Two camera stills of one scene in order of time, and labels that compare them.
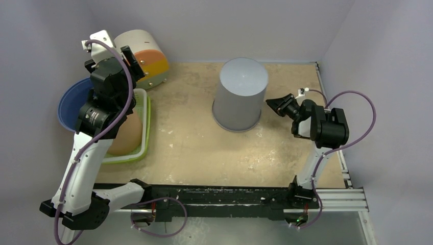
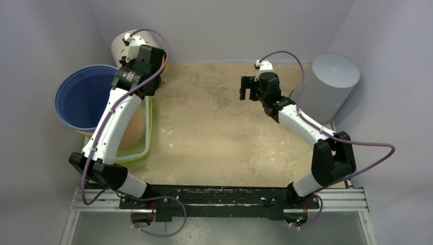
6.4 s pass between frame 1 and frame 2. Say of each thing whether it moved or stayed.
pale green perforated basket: stayed
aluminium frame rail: stayed
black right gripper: moved
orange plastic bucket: stayed
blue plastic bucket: moved
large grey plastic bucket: moved
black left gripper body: moved
